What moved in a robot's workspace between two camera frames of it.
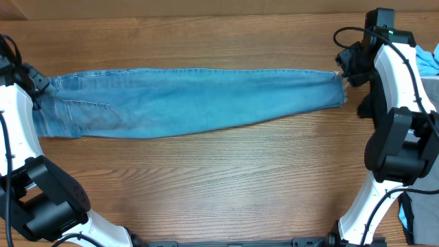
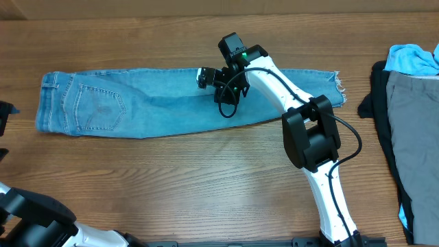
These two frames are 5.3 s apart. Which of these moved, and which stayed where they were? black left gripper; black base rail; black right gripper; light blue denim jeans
Moved: black left gripper; black right gripper
Stayed: light blue denim jeans; black base rail
